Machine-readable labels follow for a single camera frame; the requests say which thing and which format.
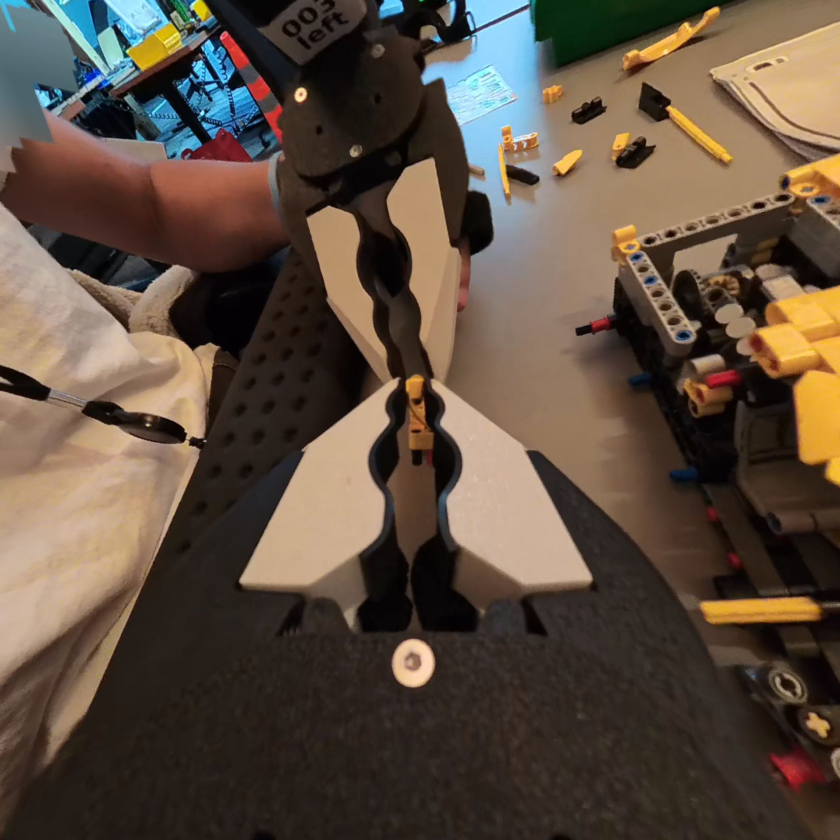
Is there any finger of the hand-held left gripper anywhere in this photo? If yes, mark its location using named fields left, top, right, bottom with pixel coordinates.
left=306, top=205, right=411, bottom=387
left=386, top=155, right=462, bottom=387

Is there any black perforated pad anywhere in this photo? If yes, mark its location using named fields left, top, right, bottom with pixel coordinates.
left=157, top=249, right=368, bottom=572

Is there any beige fleece cloth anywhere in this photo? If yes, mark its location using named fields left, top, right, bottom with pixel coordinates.
left=69, top=266, right=198, bottom=349

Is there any long yellow rod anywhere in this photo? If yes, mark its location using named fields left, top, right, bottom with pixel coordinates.
left=666, top=105, right=733, bottom=165

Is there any grey desk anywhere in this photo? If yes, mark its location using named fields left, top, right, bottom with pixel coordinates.
left=420, top=0, right=840, bottom=664

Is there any small yellow brick assembly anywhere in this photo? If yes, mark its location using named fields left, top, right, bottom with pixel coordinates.
left=405, top=374, right=435, bottom=467

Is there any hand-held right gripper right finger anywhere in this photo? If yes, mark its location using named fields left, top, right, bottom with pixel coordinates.
left=420, top=381, right=595, bottom=630

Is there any black badge reel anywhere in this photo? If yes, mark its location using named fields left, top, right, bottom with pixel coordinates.
left=0, top=364, right=206, bottom=448

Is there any yellow black toy car model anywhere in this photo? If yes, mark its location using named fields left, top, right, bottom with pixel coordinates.
left=574, top=154, right=840, bottom=795

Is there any printed leaflet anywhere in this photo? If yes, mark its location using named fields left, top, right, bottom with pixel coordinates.
left=449, top=64, right=518, bottom=126

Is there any open instruction booklet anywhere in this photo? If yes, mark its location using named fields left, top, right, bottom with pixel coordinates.
left=710, top=20, right=840, bottom=161

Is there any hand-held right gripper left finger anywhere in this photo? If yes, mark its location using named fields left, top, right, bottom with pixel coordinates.
left=239, top=377, right=416, bottom=633

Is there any black device with green lights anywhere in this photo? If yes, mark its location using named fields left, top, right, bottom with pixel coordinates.
left=400, top=0, right=473, bottom=43

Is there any green plastic bin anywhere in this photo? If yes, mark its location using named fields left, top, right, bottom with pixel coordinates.
left=532, top=0, right=736, bottom=67

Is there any orange striped post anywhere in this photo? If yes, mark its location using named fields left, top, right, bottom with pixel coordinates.
left=220, top=31, right=284, bottom=142

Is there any yellow storage bin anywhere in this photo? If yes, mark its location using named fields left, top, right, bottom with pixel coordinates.
left=126, top=23, right=182, bottom=72

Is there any person's left forearm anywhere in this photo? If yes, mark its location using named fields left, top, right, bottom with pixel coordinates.
left=0, top=112, right=290, bottom=273

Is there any yellow curved panel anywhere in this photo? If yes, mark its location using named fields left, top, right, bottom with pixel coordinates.
left=622, top=7, right=721, bottom=72

